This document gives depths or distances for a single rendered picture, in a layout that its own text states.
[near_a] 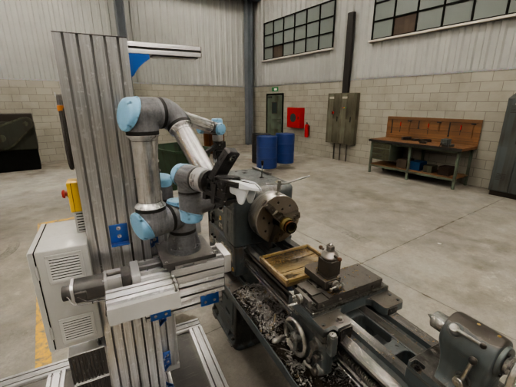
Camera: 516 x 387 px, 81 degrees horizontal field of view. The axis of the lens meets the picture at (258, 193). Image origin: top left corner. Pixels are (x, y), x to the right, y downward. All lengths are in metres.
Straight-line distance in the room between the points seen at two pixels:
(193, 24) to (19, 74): 5.78
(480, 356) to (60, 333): 1.54
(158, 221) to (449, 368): 1.10
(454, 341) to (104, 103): 1.46
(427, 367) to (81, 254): 1.36
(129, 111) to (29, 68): 10.46
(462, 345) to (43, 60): 11.47
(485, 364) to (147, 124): 1.27
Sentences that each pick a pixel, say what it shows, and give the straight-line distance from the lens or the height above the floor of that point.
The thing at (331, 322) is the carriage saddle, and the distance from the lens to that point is 1.41.
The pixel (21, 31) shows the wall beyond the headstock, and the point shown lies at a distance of 11.68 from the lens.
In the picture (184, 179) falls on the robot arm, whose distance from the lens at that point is 0.96.
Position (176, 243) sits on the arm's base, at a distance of 1.35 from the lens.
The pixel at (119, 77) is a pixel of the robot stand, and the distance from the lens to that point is 1.38.
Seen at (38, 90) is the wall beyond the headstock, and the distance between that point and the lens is 11.50.
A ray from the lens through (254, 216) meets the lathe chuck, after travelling 1.87.
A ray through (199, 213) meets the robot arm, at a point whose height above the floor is 1.44.
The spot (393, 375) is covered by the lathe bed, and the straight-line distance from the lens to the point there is 1.37.
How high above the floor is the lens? 1.79
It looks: 17 degrees down
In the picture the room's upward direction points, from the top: straight up
